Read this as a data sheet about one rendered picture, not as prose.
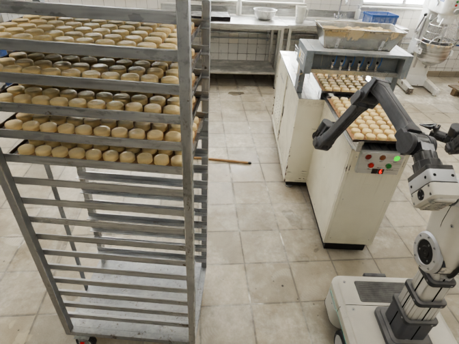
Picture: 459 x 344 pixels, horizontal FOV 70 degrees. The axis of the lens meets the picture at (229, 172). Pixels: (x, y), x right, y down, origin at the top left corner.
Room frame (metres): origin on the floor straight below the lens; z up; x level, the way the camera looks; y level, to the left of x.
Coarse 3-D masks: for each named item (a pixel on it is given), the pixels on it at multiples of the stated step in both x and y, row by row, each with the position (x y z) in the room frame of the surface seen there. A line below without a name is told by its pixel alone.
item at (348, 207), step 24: (336, 120) 1.95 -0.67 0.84; (336, 144) 1.83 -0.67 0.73; (384, 144) 1.66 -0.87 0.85; (312, 168) 2.19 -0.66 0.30; (336, 168) 1.73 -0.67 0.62; (312, 192) 2.05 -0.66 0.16; (336, 192) 1.62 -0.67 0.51; (360, 192) 1.59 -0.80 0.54; (384, 192) 1.60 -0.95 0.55; (336, 216) 1.59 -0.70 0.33; (360, 216) 1.60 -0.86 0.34; (336, 240) 1.60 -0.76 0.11; (360, 240) 1.60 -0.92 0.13
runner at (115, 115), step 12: (0, 108) 0.87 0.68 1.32; (12, 108) 0.87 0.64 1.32; (24, 108) 0.87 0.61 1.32; (36, 108) 0.86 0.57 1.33; (48, 108) 0.86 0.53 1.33; (60, 108) 0.86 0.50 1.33; (72, 108) 0.86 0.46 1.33; (84, 108) 0.86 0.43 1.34; (132, 120) 0.86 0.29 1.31; (144, 120) 0.86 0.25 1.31; (156, 120) 0.86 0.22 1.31; (168, 120) 0.85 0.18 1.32
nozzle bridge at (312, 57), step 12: (300, 48) 2.52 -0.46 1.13; (312, 48) 2.33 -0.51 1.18; (324, 48) 2.35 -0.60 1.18; (336, 48) 2.37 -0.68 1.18; (396, 48) 2.47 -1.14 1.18; (300, 60) 2.45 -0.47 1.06; (312, 60) 2.28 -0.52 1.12; (324, 60) 2.37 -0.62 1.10; (336, 60) 2.37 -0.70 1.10; (348, 60) 2.37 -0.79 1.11; (360, 60) 2.37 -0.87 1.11; (384, 60) 2.37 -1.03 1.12; (396, 60) 2.37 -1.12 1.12; (408, 60) 2.29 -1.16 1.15; (300, 72) 2.38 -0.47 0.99; (312, 72) 2.31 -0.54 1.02; (324, 72) 2.32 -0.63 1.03; (336, 72) 2.32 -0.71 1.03; (348, 72) 2.32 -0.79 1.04; (360, 72) 2.32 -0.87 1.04; (372, 72) 2.32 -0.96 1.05; (384, 72) 2.33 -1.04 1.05; (396, 72) 2.35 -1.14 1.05; (300, 84) 2.38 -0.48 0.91
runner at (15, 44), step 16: (0, 48) 0.87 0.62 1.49; (16, 48) 0.86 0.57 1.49; (32, 48) 0.86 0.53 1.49; (48, 48) 0.86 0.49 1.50; (64, 48) 0.86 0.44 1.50; (80, 48) 0.86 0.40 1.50; (96, 48) 0.86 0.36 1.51; (112, 48) 0.86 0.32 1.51; (128, 48) 0.86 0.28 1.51; (144, 48) 0.86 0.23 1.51; (160, 48) 0.86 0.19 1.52
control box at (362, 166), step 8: (360, 152) 1.59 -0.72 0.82; (368, 152) 1.57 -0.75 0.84; (376, 152) 1.57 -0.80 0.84; (384, 152) 1.57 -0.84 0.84; (392, 152) 1.58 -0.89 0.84; (360, 160) 1.56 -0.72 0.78; (368, 160) 1.56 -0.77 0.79; (376, 160) 1.56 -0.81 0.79; (384, 160) 1.57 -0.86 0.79; (392, 160) 1.57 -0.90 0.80; (400, 160) 1.57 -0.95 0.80; (360, 168) 1.56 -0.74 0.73; (368, 168) 1.56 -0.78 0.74; (376, 168) 1.56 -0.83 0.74; (384, 168) 1.57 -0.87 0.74; (392, 168) 1.57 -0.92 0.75
